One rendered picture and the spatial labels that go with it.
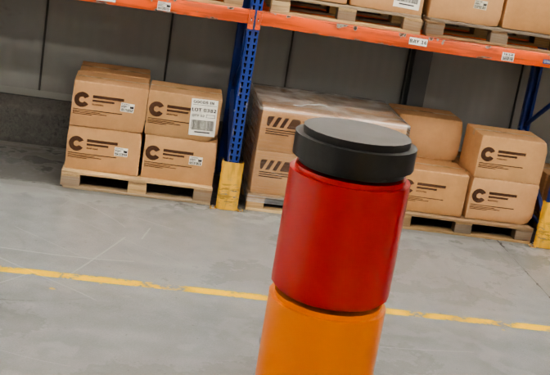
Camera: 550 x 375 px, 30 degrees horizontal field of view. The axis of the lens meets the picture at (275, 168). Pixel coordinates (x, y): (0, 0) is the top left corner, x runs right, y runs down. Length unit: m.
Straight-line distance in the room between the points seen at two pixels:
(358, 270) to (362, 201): 0.03
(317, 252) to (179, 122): 7.78
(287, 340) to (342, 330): 0.02
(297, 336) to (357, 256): 0.04
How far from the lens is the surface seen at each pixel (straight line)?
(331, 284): 0.41
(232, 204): 8.22
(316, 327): 0.41
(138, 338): 5.80
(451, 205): 8.67
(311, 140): 0.40
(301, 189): 0.40
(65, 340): 5.70
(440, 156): 9.05
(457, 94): 9.82
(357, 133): 0.41
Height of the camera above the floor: 2.42
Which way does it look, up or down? 14 degrees down
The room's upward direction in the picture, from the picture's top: 9 degrees clockwise
